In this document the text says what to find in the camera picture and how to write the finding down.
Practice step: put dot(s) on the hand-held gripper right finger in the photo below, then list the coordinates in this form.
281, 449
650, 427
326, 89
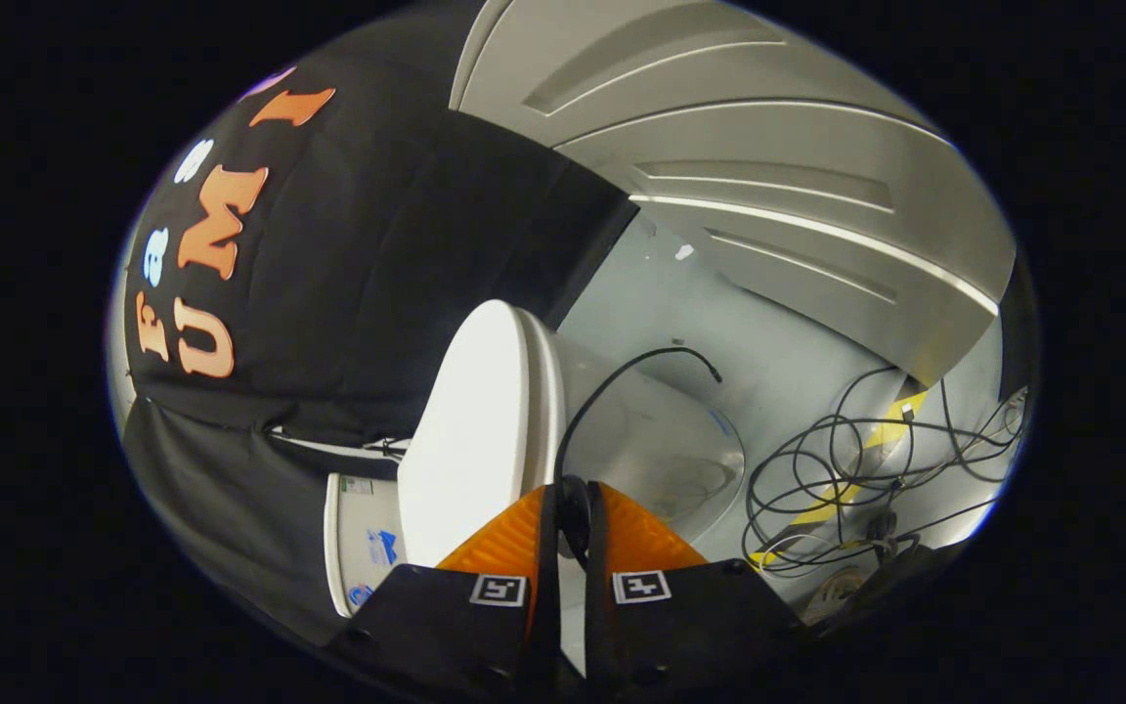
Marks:
700, 636

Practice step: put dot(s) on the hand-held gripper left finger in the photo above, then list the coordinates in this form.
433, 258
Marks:
446, 636

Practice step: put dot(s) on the white toilet lid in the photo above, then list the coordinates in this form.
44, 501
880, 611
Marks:
475, 430

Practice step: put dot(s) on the white toilet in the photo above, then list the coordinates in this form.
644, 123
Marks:
641, 430

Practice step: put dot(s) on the black backdrop cloth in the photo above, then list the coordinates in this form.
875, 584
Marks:
377, 274

